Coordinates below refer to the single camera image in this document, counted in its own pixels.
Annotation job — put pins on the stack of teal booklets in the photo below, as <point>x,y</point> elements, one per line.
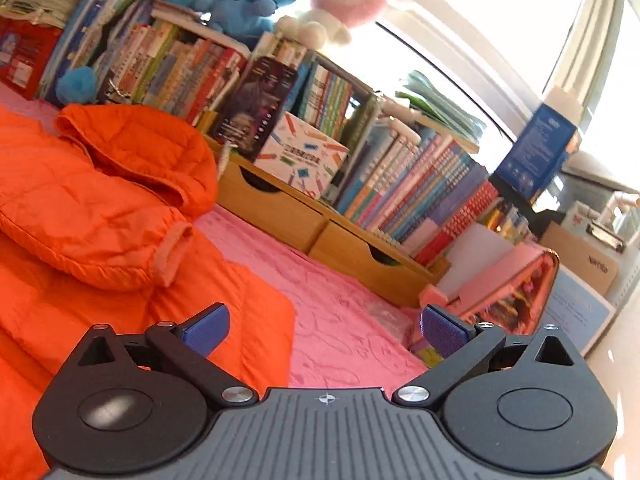
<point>440,110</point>

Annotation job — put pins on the white plastic tool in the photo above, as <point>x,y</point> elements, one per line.
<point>400,117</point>

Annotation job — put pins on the large red plastic crate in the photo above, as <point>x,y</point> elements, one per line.
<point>25,55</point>

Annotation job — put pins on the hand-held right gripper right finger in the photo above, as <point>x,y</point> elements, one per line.
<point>442,333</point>

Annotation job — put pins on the row of thick paperback books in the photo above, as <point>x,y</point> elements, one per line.
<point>170,70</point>

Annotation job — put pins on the wooden drawer organizer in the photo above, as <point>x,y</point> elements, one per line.
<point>280,215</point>

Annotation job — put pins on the blue plush ball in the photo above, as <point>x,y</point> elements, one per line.
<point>76,85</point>

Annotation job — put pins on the pale blue paper card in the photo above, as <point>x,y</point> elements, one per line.
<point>580,310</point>

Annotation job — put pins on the small blue plush toy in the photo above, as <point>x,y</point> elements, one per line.
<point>240,22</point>

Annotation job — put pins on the blue carton box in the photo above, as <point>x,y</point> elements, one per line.
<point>537,155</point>

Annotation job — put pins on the orange puffer jacket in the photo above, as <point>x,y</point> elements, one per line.
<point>100,220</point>

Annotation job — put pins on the white foam board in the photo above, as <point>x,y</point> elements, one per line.
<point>480,255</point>

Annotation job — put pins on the clear plastic bag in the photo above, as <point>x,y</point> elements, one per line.
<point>390,322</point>

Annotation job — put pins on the pink house-shaped toy case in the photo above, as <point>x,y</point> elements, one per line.
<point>500,285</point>

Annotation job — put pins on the row of green-spined books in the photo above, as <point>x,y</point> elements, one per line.
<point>330,95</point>

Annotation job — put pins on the brown cardboard box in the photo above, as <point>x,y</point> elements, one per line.
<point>585,260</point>

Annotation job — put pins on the white printed cardboard box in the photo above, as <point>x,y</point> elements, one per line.
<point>300,157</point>

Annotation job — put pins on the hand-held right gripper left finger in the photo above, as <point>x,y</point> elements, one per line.
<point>207,328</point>

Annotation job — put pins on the row of tall thin books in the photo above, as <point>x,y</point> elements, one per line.
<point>85,30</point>

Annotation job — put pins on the row of shiny small books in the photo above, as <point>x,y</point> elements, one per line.
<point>505,222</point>

